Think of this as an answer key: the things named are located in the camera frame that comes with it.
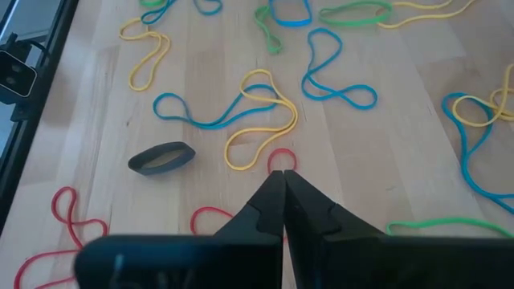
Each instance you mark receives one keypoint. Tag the black wide rubber band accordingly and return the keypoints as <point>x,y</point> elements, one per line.
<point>160,172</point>

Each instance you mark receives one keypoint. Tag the yellow rubber band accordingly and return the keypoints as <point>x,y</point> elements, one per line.
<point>296,114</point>
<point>474,124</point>
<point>425,17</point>
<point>162,48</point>

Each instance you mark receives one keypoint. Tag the blue rubber band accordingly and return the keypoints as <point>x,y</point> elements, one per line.
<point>206,13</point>
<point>213,125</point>
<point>465,160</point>
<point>321,95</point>
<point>289,24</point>

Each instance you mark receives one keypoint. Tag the black table-level camera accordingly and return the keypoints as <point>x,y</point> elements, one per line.
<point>16,76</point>

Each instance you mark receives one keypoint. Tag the green rubber band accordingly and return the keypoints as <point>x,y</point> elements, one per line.
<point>261,26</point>
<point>152,3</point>
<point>353,23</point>
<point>449,220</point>

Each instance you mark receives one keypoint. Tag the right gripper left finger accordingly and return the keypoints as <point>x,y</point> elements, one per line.
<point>241,261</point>

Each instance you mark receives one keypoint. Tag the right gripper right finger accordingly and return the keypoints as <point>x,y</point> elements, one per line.
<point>341,261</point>

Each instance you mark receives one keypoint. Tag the red rubber band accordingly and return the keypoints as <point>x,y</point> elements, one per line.
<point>282,150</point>
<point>70,226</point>

